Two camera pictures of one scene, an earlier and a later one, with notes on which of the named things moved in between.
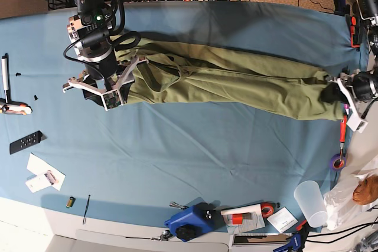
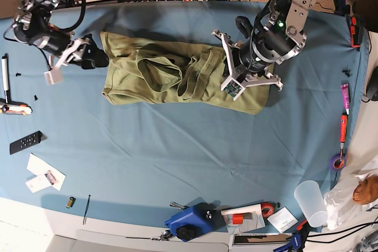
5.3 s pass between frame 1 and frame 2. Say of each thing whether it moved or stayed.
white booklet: stayed
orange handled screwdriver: stayed
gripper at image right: moved
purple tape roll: stayed
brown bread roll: stayed
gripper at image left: moved
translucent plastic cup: stayed
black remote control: stayed
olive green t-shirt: moved
